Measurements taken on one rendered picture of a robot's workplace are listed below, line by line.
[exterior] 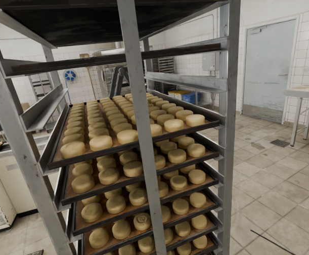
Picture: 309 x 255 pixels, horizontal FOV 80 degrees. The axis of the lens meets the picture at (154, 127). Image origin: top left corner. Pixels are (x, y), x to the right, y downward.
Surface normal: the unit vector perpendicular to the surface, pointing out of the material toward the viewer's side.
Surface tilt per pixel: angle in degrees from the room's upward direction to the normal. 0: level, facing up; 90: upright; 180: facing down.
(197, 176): 0
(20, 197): 90
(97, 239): 0
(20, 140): 90
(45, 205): 90
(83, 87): 90
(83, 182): 0
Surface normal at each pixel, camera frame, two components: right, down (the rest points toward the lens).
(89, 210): -0.11, -0.93
